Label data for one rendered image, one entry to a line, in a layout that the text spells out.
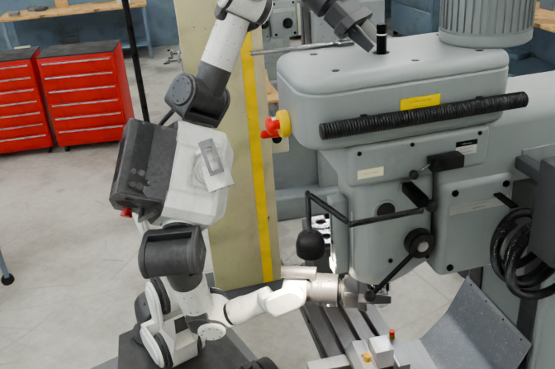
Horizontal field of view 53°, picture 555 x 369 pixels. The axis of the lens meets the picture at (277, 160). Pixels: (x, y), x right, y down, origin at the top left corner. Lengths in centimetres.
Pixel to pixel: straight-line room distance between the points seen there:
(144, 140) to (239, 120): 166
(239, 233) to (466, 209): 217
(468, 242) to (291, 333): 200
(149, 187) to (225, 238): 199
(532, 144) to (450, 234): 28
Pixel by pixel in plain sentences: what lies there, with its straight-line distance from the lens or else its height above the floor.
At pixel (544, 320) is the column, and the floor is 117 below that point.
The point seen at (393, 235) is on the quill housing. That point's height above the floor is 148.
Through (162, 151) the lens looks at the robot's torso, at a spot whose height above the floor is 165.
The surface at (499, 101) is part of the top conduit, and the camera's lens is 125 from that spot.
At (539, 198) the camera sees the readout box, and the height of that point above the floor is 164.
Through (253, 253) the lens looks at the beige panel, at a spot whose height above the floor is 27.
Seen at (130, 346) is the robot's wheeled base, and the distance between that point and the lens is 254.
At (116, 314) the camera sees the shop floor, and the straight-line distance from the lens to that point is 367.
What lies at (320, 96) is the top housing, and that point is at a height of 185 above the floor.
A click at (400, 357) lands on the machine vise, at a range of 168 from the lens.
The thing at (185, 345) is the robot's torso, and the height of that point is 75.
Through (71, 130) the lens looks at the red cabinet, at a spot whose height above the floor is 24.
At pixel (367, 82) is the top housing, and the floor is 187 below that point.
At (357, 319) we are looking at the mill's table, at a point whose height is 93.
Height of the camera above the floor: 221
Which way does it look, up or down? 25 degrees down
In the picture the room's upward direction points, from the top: 4 degrees counter-clockwise
